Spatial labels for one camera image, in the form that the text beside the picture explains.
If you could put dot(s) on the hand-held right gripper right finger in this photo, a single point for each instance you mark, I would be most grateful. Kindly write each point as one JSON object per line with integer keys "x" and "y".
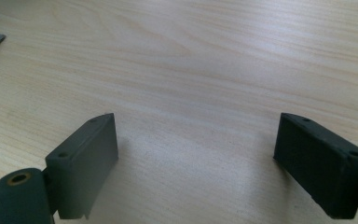
{"x": 320, "y": 165}

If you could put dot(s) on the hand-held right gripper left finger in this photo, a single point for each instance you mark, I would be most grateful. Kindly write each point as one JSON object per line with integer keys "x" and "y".
{"x": 80, "y": 161}

